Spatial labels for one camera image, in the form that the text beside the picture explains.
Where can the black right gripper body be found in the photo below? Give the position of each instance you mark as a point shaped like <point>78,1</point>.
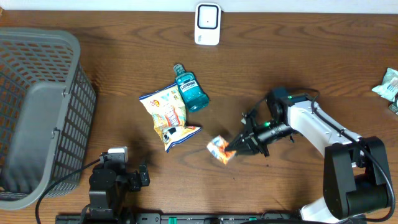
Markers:
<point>252,134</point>

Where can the teal mouthwash bottle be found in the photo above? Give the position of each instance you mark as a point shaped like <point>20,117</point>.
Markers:
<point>193,95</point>

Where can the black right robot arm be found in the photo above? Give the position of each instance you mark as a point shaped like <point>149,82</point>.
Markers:
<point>357,185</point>

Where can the yellow chips bag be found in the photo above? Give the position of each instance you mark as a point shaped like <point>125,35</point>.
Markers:
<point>169,115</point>

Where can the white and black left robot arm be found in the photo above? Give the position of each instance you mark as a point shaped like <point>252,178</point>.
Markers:
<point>109,183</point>

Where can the white barcode scanner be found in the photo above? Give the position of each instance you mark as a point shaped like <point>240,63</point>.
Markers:
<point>207,24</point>

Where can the orange tissue pack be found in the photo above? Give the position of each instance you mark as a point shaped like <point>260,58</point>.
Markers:
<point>217,148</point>

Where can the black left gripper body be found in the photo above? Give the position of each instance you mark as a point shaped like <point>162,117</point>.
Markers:
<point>132,180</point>

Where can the grey plastic shopping basket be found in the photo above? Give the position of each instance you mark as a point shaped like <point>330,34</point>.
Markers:
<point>47,108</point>

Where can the teal wet wipes pack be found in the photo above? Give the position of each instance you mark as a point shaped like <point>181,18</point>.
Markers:
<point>388,88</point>

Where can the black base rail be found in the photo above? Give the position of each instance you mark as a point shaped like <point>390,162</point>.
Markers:
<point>156,218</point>

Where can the green and white small box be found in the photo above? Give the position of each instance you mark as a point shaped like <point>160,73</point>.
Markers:
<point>394,107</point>

